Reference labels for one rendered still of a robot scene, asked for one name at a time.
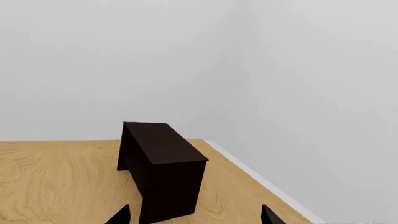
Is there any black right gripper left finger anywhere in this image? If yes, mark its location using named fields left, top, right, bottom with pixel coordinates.
left=104, top=203, right=131, bottom=224

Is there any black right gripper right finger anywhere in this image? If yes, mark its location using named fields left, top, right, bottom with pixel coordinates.
left=261, top=204, right=285, bottom=224

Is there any dark brown wooden cabinet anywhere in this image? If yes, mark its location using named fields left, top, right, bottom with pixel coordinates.
left=116, top=121, right=210, bottom=224

